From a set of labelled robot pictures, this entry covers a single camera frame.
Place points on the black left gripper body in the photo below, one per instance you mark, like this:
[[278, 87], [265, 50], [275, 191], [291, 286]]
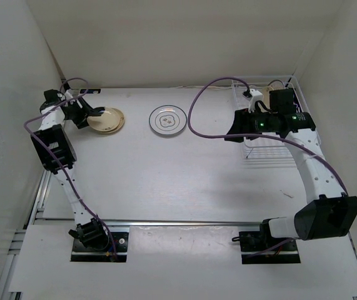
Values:
[[75, 112]]

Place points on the beige plate small motifs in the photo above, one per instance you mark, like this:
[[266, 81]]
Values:
[[109, 114]]

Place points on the white plate green rim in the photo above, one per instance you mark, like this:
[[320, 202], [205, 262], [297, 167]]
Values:
[[167, 121]]

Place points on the plain beige plate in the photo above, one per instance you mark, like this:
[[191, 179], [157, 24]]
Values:
[[110, 127]]

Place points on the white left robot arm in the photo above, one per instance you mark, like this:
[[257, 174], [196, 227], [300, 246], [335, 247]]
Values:
[[58, 157]]

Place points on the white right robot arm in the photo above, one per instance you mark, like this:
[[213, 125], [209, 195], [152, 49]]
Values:
[[330, 211]]

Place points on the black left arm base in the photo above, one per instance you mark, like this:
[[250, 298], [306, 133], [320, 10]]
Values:
[[102, 254]]

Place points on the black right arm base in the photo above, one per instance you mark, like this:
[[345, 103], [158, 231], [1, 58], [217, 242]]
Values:
[[256, 249]]

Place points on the black label sticker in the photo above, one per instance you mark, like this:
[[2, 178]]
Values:
[[90, 91]]

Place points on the white plate orange sunburst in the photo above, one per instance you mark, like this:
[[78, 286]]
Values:
[[276, 84]]

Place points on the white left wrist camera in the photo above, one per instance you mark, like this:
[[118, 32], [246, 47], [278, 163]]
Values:
[[67, 97]]

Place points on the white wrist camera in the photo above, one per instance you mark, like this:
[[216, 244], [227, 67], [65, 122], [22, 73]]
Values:
[[67, 97], [253, 95]]

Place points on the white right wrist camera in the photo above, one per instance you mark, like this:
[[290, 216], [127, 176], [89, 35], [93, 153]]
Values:
[[253, 95]]

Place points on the white wire dish rack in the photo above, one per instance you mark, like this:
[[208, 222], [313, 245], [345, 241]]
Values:
[[266, 149]]

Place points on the silver aluminium rail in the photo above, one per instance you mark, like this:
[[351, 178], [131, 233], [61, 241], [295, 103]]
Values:
[[126, 223]]

